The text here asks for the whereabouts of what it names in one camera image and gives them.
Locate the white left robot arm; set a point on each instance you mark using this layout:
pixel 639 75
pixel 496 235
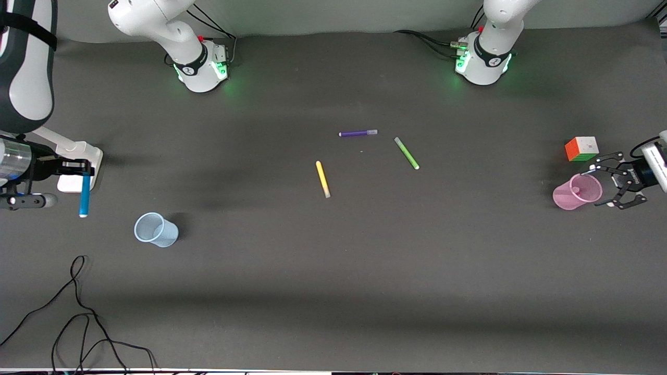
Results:
pixel 492 47

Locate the white stand with base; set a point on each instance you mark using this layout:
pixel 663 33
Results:
pixel 97 159

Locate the green marker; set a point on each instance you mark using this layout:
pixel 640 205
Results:
pixel 406 153

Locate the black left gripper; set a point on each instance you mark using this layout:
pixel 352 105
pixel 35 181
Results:
pixel 633 176

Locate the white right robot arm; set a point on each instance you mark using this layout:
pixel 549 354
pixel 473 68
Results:
pixel 177 31

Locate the blue mesh cup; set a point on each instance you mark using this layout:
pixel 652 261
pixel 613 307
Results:
pixel 161 237

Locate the colourful puzzle cube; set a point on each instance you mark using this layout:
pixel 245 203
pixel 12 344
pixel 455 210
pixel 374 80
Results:
pixel 583 146

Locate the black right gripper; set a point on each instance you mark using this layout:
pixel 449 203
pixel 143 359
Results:
pixel 41 167

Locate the blue marker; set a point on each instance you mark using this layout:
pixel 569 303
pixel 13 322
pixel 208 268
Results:
pixel 84 198

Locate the pink mesh cup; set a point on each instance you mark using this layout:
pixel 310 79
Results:
pixel 565 199

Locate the purple marker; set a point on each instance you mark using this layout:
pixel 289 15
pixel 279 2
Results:
pixel 357 133

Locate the yellow marker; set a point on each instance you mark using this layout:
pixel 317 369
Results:
pixel 322 178

